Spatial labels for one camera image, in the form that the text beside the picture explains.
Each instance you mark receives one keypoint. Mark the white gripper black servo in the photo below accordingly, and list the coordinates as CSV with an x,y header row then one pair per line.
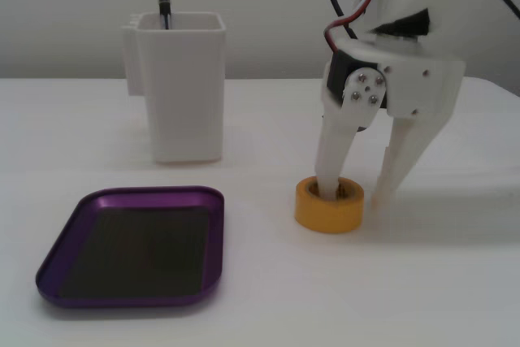
x,y
418,79

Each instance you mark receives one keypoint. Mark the yellow masking tape roll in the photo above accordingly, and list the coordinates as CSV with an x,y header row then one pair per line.
x,y
329,215

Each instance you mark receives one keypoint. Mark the white plastic pen holder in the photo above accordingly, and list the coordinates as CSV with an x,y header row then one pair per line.
x,y
187,91

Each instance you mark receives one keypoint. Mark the purple metal tray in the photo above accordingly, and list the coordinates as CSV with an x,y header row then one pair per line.
x,y
134,200

